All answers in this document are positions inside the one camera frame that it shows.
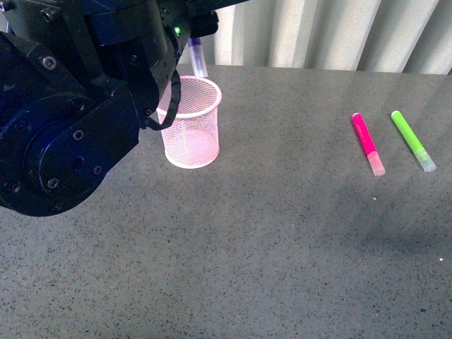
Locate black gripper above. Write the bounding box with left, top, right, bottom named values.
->
left=157, top=0, right=244, bottom=38

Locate purple highlighter pen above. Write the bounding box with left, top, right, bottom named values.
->
left=188, top=37, right=208, bottom=78

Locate pink highlighter pen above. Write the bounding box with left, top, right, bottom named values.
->
left=352, top=112, right=386, bottom=177

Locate pink mesh pen cup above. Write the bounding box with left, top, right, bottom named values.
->
left=161, top=76, right=222, bottom=170

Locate grey pleated curtain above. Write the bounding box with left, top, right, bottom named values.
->
left=201, top=0, right=451, bottom=74

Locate green highlighter pen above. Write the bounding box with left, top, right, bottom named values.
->
left=391, top=111, right=436, bottom=172

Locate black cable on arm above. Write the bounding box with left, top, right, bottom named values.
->
left=143, top=69, right=182, bottom=131

